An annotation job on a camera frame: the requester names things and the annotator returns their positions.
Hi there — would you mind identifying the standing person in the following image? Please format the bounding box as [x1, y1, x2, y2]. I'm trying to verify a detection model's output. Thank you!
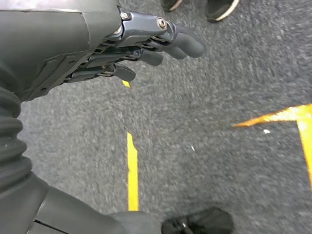
[161, 0, 241, 23]

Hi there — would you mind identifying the black robot left foot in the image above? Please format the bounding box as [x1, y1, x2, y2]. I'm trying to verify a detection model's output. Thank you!
[161, 206, 234, 234]

